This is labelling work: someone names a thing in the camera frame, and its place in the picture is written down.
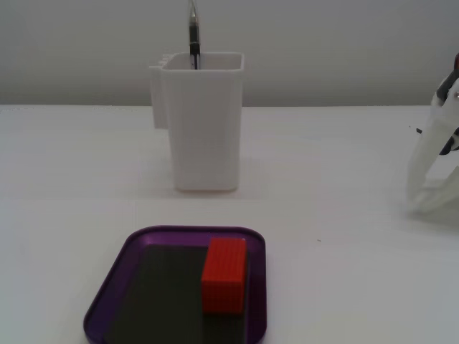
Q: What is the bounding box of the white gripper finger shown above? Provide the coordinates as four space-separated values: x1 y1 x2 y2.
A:
412 175 459 216
406 107 459 213

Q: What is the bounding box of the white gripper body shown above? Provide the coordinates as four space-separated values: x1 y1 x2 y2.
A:
430 67 459 128

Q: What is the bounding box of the red cube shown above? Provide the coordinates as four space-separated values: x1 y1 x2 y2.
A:
200 236 248 315

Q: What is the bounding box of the white plastic pen holder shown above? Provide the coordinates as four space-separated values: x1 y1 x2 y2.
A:
148 52 245 193

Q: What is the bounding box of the black ballpoint pen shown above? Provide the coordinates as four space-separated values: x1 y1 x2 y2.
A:
186 0 202 70

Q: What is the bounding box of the purple tray with dark mat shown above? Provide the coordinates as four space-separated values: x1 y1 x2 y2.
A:
82 224 269 344

